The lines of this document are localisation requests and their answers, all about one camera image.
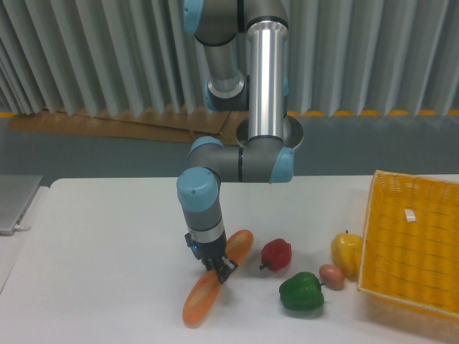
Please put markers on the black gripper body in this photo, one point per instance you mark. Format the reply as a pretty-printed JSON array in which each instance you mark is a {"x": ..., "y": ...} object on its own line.
[{"x": 207, "y": 251}]

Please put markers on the long baguette bread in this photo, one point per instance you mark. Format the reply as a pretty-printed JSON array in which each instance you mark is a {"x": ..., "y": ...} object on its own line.
[{"x": 205, "y": 292}]

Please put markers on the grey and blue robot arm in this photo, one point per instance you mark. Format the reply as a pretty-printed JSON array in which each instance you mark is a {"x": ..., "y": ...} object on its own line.
[{"x": 244, "y": 46}]

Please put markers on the yellow woven basket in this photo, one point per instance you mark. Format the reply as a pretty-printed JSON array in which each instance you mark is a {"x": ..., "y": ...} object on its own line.
[{"x": 412, "y": 265}]

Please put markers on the white tag in basket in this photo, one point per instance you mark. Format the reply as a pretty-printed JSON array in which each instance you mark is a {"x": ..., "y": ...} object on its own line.
[{"x": 410, "y": 215}]

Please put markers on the red bell pepper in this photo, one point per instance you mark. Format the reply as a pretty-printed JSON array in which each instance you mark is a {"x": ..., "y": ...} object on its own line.
[{"x": 276, "y": 255}]

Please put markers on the green bell pepper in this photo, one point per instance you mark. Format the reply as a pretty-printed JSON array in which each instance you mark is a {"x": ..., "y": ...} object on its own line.
[{"x": 302, "y": 292}]

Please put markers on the brown egg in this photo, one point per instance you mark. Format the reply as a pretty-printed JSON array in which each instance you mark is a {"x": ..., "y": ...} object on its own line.
[{"x": 332, "y": 276}]

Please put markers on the yellow bell pepper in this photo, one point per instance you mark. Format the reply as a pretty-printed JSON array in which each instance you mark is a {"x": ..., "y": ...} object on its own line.
[{"x": 346, "y": 250}]

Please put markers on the brown cardboard sheet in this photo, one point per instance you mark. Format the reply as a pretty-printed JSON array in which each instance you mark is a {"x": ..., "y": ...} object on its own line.
[{"x": 169, "y": 126}]

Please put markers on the silver laptop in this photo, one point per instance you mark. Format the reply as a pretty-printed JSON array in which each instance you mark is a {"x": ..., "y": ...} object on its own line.
[{"x": 17, "y": 193}]

